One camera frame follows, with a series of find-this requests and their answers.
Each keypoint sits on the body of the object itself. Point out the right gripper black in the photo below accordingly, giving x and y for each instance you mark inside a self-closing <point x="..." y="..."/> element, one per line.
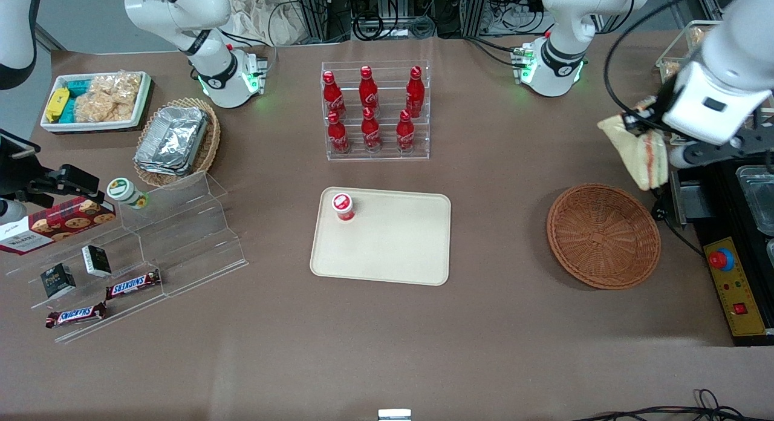
<point x="17" y="174"/>

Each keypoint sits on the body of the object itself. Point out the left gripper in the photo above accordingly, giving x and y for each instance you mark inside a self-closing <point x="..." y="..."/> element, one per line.
<point x="664" y="102"/>

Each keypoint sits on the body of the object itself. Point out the triangular sandwich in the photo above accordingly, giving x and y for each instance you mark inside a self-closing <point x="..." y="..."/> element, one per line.
<point x="641" y="161"/>

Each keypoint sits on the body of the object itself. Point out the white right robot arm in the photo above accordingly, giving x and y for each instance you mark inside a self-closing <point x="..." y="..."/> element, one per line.
<point x="181" y="9"/>

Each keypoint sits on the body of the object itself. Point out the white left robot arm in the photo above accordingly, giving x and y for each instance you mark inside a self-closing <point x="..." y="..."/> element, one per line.
<point x="580" y="9"/>

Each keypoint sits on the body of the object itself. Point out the brown wicker basket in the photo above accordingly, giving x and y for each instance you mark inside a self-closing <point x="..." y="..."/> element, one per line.
<point x="604" y="236"/>

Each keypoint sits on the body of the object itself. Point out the light wicker basket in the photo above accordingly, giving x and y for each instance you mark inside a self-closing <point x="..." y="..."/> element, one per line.
<point x="211" y="137"/>

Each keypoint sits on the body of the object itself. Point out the beige plastic serving tray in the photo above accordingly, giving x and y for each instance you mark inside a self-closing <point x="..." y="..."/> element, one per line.
<point x="393" y="245"/>

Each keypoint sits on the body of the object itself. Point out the green-lidded white cup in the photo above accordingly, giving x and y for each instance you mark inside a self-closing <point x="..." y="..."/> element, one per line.
<point x="121" y="189"/>

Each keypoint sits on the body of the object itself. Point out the red tartan cookie box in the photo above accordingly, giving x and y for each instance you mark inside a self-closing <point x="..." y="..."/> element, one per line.
<point x="60" y="224"/>

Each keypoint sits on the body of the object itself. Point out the white plastic bin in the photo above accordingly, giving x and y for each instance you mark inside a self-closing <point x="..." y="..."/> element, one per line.
<point x="91" y="125"/>

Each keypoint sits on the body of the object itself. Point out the teal snack pack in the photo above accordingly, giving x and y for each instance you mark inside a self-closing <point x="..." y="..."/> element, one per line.
<point x="77" y="85"/>
<point x="68" y="109"/>

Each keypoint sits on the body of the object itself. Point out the yellow snack pack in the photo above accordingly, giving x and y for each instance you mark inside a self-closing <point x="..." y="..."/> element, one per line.
<point x="57" y="103"/>

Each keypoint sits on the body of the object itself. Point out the black box with white print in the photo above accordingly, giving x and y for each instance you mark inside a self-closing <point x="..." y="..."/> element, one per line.
<point x="97" y="261"/>

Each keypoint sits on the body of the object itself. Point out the clear plastic food container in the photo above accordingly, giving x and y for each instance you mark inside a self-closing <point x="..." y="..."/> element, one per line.
<point x="695" y="37"/>

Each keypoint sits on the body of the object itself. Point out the clear bag of crackers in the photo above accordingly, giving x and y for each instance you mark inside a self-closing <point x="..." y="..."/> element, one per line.
<point x="109" y="97"/>

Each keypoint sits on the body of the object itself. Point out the black power plug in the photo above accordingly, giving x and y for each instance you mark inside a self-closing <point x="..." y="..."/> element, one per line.
<point x="660" y="213"/>

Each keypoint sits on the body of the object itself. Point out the black box with gold lettering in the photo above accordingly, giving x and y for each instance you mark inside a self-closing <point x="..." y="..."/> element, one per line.
<point x="57" y="282"/>

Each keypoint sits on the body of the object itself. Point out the clear acrylic stepped shelf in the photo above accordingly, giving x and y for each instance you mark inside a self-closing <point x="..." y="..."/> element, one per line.
<point x="24" y="283"/>
<point x="193" y="239"/>

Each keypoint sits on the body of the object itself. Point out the Snickers chocolate bar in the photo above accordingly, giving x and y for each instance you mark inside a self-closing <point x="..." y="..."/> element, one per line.
<point x="75" y="315"/>
<point x="133" y="284"/>

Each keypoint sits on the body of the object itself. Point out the black control box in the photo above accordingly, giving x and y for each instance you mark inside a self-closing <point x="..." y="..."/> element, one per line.
<point x="725" y="215"/>

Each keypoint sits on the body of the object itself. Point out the stainless steel pan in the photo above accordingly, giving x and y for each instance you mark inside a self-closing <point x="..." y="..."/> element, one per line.
<point x="759" y="197"/>

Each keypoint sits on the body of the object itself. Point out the red emergency stop button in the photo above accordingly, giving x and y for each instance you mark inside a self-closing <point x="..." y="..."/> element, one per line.
<point x="719" y="259"/>

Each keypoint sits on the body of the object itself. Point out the yellow control panel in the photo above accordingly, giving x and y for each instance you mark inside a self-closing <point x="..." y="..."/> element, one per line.
<point x="734" y="288"/>

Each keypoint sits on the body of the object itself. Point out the red cola bottle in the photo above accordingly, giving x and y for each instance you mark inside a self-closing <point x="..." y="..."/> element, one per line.
<point x="337" y="137"/>
<point x="368" y="88"/>
<point x="415" y="91"/>
<point x="331" y="94"/>
<point x="405" y="133"/>
<point x="370" y="133"/>

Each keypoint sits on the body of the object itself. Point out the beige cloth bag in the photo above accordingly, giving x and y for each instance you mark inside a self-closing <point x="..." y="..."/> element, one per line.
<point x="266" y="19"/>

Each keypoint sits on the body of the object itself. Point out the red yogurt cup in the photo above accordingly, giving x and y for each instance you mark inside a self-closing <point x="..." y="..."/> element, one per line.
<point x="343" y="206"/>

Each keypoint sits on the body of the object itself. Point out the clear acrylic bottle rack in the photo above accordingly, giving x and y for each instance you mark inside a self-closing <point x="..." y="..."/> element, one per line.
<point x="390" y="106"/>

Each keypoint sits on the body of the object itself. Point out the small white box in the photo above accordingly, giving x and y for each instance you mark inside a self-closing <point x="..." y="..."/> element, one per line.
<point x="394" y="415"/>

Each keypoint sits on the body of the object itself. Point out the grey metal bracket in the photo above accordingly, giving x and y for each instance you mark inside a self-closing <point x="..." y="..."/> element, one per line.
<point x="692" y="203"/>

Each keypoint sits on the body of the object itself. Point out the aluminium frame rack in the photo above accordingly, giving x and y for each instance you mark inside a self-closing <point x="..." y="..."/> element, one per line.
<point x="314" y="9"/>

